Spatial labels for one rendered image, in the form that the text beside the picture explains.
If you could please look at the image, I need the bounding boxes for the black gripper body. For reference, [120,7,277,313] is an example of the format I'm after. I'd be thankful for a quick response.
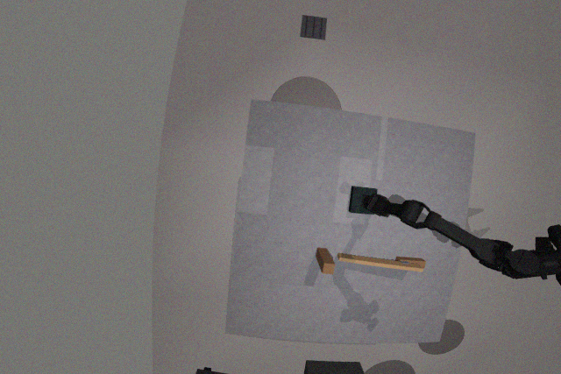
[531,224,561,285]

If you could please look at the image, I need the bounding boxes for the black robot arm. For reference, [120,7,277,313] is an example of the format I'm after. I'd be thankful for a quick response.
[361,194,553,279]

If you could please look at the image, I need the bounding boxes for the long tan wooden rail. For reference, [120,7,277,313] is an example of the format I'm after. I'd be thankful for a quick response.
[337,253,423,272]

